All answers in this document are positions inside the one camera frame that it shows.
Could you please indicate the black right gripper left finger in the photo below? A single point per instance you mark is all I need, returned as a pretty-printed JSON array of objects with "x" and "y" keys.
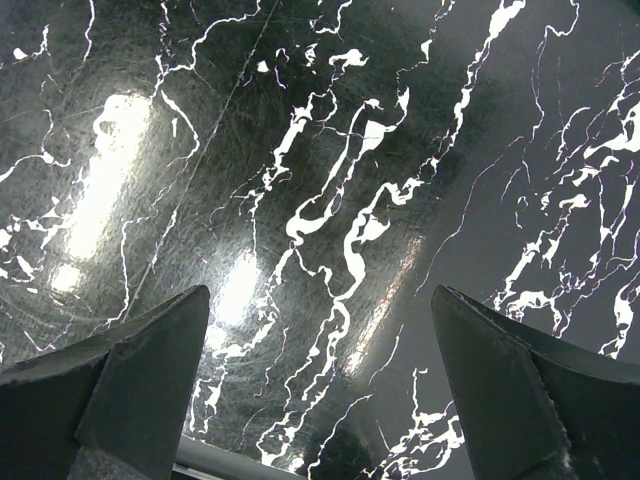
[{"x": 122, "y": 393}]

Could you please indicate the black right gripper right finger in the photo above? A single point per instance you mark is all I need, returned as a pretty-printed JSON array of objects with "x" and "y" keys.
[{"x": 532, "y": 406}]

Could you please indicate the aluminium front rail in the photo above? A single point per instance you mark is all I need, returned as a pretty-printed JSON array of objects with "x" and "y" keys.
[{"x": 198, "y": 460}]

